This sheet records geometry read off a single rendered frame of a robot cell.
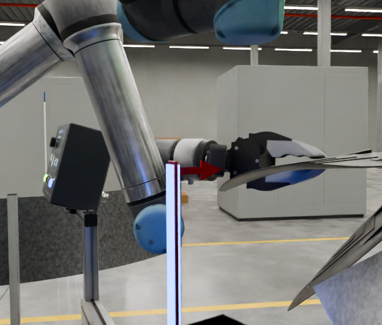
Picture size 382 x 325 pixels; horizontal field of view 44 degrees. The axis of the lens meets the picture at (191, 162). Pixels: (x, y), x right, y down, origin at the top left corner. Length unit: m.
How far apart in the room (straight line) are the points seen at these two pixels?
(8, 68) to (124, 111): 0.26
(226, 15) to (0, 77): 0.49
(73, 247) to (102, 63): 1.75
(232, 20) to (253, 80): 6.36
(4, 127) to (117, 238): 4.44
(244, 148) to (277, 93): 6.21
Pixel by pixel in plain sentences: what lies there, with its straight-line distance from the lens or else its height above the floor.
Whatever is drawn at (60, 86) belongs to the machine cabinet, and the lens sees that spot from 6.66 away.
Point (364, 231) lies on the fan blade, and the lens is 0.86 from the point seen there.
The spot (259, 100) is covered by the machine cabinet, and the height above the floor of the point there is 1.75.
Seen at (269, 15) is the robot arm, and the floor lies 1.34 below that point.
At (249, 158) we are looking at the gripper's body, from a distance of 0.75.
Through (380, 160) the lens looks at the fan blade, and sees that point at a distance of 0.65.
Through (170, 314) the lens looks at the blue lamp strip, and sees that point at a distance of 0.58.
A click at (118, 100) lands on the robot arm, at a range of 0.71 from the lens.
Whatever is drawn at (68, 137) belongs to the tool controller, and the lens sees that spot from 1.09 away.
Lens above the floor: 1.22
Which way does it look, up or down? 3 degrees down
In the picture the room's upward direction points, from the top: straight up
